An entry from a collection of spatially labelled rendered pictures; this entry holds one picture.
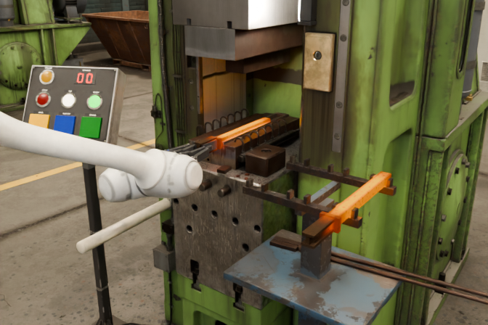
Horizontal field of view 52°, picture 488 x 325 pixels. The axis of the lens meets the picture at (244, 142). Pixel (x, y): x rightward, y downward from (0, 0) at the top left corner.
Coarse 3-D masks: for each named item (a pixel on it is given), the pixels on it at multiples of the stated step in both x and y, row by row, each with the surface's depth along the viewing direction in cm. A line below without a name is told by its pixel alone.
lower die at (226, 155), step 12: (240, 120) 194; (252, 120) 190; (276, 120) 188; (288, 120) 190; (216, 132) 176; (264, 132) 176; (276, 132) 180; (228, 144) 163; (240, 144) 163; (252, 144) 169; (216, 156) 166; (228, 156) 163
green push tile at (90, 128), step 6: (84, 120) 176; (90, 120) 176; (96, 120) 176; (84, 126) 176; (90, 126) 175; (96, 126) 175; (84, 132) 175; (90, 132) 175; (96, 132) 175; (90, 138) 176; (96, 138) 175
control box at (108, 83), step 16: (32, 80) 184; (64, 80) 182; (80, 80) 180; (96, 80) 180; (112, 80) 179; (32, 96) 182; (80, 96) 179; (112, 96) 177; (32, 112) 181; (48, 112) 180; (64, 112) 179; (80, 112) 178; (96, 112) 177; (112, 112) 176; (48, 128) 179; (112, 128) 177
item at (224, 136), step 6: (258, 120) 184; (264, 120) 184; (246, 126) 177; (252, 126) 178; (228, 132) 170; (234, 132) 170; (240, 132) 172; (210, 138) 161; (216, 138) 162; (222, 138) 165; (228, 138) 167; (198, 144) 156
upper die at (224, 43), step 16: (192, 32) 158; (208, 32) 155; (224, 32) 151; (240, 32) 151; (256, 32) 158; (272, 32) 166; (288, 32) 174; (192, 48) 160; (208, 48) 156; (224, 48) 153; (240, 48) 153; (256, 48) 160; (272, 48) 168; (288, 48) 176
